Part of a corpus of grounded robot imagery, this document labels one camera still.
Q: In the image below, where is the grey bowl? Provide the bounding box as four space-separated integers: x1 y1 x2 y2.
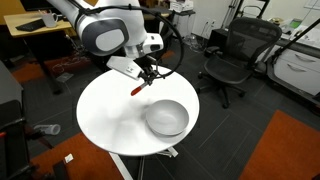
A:
146 100 189 136

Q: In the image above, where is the white mug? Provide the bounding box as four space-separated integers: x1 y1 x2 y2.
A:
41 13 58 28

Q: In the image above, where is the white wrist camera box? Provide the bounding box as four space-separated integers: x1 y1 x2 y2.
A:
107 56 142 80

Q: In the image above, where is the orange carpet mat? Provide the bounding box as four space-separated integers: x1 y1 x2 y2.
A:
31 133 124 180

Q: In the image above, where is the small white tag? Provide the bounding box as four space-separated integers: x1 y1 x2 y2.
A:
64 154 74 163

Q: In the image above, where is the white drawer cabinet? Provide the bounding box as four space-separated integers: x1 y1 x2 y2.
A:
266 19 320 98

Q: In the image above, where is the black office chair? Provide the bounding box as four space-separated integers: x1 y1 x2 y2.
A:
198 17 282 108

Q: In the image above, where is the white table base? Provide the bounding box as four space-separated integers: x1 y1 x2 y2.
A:
110 147 178 180

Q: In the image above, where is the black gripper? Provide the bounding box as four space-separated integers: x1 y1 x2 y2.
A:
139 55 159 85

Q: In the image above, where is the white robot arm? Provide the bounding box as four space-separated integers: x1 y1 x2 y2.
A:
47 0 164 85

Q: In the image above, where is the orange capped white marker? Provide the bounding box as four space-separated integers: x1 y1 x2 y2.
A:
130 82 148 96

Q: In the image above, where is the black keyboard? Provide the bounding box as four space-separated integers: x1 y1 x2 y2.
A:
16 19 45 32

